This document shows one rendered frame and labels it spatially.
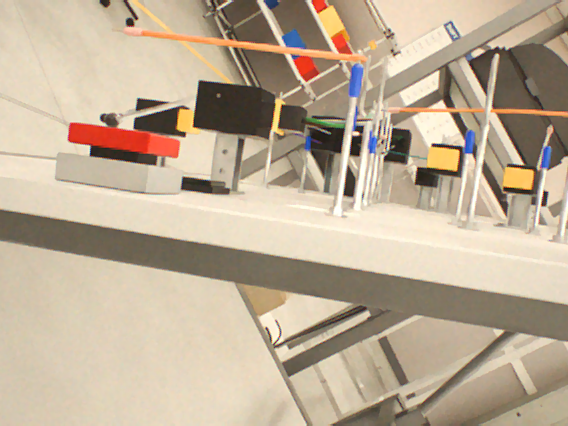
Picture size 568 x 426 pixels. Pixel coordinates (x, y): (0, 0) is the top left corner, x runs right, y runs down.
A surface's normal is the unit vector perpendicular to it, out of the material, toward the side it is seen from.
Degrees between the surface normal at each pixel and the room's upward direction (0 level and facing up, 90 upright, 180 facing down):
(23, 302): 0
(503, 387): 90
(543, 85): 90
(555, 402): 90
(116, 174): 90
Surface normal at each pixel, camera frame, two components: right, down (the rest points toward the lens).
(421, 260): -0.19, 0.03
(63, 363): 0.87, -0.47
